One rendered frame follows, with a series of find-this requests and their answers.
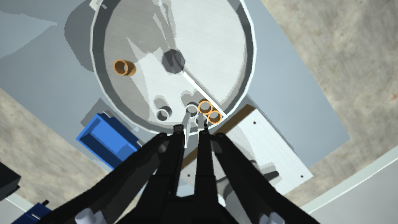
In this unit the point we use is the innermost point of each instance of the blue open crate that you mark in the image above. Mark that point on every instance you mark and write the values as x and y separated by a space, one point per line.
111 145

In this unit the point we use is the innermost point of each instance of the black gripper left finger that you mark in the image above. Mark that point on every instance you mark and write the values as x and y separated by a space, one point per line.
106 201

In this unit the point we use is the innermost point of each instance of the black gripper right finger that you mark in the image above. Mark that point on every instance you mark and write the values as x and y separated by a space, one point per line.
259 199

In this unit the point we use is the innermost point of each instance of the bronze bushing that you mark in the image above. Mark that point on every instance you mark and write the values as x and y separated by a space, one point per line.
205 112
119 67
214 120

